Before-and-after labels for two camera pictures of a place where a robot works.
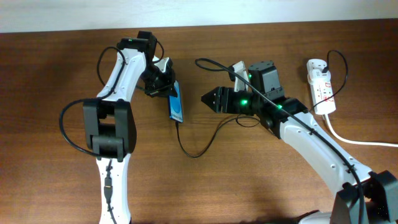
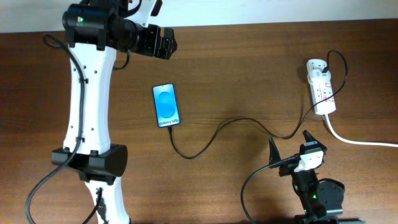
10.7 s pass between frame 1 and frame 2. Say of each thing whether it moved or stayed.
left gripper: moved
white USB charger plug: stayed
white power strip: stayed
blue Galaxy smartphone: moved
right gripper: moved
